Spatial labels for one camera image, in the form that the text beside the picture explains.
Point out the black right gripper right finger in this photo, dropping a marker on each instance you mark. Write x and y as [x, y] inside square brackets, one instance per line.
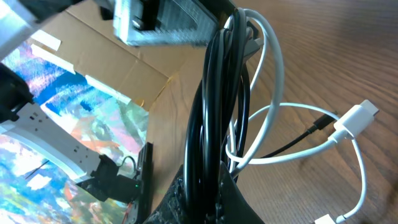
[231, 207]

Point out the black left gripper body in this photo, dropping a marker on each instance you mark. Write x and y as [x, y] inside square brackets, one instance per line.
[165, 22]

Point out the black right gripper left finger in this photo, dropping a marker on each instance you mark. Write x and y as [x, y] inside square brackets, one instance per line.
[171, 209]

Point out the cardboard box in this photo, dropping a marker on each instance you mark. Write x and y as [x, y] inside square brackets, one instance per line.
[88, 43]

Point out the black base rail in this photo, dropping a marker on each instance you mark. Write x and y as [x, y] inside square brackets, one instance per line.
[139, 209]

